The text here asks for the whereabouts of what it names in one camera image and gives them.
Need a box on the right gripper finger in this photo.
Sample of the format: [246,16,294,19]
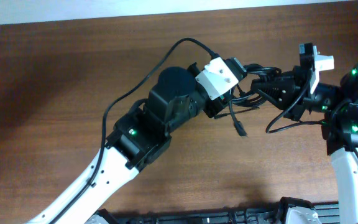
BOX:
[257,88,300,111]
[251,71,296,90]

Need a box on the thin black usb cable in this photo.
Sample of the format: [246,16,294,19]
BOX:
[213,107,260,121]

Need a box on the thick black cable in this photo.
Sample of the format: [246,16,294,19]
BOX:
[213,63,282,138]

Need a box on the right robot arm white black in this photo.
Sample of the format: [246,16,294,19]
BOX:
[251,62,358,223]

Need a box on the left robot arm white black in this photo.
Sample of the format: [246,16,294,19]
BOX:
[30,58,246,223]

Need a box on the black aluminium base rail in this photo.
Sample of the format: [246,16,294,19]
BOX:
[86,197,340,224]

